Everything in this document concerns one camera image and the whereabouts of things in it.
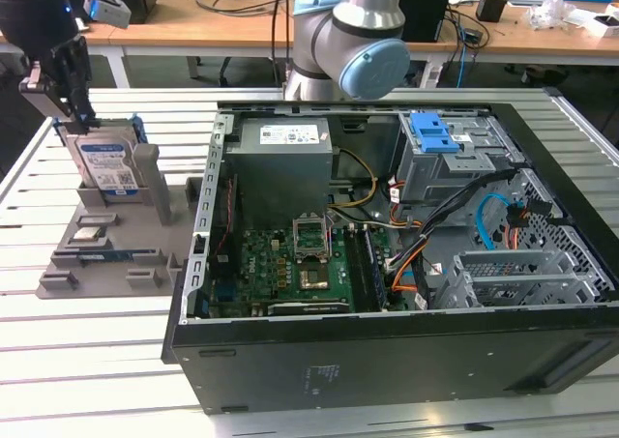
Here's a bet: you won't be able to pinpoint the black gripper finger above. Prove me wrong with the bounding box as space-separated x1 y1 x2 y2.
55 36 96 125

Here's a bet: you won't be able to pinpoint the hard disk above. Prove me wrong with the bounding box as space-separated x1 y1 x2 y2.
51 113 149 200

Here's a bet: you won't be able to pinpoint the grey metal disk bay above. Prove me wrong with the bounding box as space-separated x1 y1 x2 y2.
434 248 601 309

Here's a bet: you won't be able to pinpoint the wooden desk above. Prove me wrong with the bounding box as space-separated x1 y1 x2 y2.
0 0 619 67

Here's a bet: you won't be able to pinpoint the grey parts rack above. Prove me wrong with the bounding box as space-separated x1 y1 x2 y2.
36 142 204 300

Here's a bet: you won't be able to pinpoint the silver CPU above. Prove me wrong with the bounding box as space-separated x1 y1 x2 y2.
72 225 105 244

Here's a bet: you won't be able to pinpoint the blue RAM stick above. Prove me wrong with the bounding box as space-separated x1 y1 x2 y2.
76 248 159 263

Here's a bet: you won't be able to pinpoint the grey power supply unit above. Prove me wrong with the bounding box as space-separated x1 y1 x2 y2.
224 118 336 218

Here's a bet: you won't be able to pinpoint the green motherboard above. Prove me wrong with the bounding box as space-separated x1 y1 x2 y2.
202 224 388 316

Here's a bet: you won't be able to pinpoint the metal socket cover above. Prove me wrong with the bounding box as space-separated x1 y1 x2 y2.
292 212 333 261

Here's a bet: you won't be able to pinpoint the CPU socket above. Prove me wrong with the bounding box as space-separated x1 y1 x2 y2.
297 263 333 292

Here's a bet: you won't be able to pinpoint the black graphics card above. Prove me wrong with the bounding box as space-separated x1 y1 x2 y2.
265 300 350 316

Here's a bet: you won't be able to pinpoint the black speaker box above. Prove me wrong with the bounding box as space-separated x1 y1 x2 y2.
399 0 452 44

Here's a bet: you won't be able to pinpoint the blue plastic drive latch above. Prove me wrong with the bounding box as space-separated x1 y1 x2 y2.
408 112 460 155

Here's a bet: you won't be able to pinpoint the grey optical drive cage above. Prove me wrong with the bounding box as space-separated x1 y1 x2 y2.
391 111 526 205

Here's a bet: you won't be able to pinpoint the black open PC case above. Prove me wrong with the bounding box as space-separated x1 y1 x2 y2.
162 87 619 418

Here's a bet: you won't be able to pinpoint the clear plastic bag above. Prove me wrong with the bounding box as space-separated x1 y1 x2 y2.
526 0 577 31

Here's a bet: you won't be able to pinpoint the white flat box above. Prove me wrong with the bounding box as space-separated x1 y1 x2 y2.
577 12 619 39

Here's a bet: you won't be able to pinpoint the grey side wrist camera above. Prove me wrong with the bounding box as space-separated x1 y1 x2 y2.
17 62 74 120

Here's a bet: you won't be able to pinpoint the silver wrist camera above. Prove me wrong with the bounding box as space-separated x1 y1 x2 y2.
81 0 133 30

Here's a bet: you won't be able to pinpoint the yellow black supply wires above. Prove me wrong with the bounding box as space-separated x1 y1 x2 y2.
331 146 381 213

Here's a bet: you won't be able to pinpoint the black cable bundle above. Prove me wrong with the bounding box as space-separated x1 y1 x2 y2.
386 166 528 275

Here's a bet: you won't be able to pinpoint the blue data wire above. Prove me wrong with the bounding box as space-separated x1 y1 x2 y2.
476 193 510 251

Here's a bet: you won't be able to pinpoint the coloured power wire black plug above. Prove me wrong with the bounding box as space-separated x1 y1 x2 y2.
505 196 553 251

